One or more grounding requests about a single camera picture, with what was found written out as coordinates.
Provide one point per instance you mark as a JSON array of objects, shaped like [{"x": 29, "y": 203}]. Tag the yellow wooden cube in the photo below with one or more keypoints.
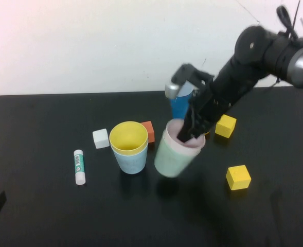
[
  {"x": 238, "y": 178},
  {"x": 225, "y": 126}
]

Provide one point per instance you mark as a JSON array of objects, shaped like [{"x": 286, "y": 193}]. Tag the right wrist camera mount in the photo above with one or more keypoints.
[{"x": 184, "y": 74}]

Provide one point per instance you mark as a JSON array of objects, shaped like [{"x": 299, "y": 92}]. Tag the green plastic cup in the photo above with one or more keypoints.
[{"x": 171, "y": 162}]

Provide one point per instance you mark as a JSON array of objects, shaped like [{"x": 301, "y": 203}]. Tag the yellow plastic cup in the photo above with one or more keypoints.
[{"x": 128, "y": 133}]

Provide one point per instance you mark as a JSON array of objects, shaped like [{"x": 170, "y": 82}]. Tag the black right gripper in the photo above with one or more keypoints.
[{"x": 210, "y": 105}]

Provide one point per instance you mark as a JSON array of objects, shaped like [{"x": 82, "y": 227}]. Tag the orange cube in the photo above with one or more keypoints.
[{"x": 150, "y": 131}]

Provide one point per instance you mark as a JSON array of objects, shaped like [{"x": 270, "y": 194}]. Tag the green white glue stick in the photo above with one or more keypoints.
[{"x": 79, "y": 167}]

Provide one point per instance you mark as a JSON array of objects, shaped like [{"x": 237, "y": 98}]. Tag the blue cone glass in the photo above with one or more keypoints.
[{"x": 179, "y": 106}]

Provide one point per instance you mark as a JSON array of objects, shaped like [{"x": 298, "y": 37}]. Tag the white cube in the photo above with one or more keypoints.
[{"x": 101, "y": 139}]

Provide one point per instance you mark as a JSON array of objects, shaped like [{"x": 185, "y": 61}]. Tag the pink plastic cup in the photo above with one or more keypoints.
[{"x": 173, "y": 132}]

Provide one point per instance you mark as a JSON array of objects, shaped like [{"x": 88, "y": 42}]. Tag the light blue plastic cup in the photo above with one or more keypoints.
[{"x": 132, "y": 163}]

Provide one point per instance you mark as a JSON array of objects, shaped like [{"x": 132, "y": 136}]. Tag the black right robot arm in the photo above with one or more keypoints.
[{"x": 251, "y": 51}]

